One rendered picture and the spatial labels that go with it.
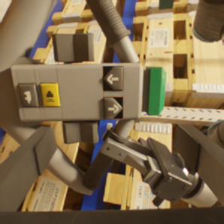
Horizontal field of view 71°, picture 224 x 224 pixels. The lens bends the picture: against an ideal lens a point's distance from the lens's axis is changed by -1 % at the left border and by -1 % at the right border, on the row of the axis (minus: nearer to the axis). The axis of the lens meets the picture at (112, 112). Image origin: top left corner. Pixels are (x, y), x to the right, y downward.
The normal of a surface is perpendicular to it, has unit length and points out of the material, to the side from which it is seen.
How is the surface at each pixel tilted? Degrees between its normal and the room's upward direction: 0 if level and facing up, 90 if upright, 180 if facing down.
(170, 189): 74
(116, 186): 90
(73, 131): 57
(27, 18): 68
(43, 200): 90
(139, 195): 90
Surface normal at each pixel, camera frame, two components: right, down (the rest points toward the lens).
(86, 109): 0.01, 0.30
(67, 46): 0.30, 0.28
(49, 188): -0.20, -0.44
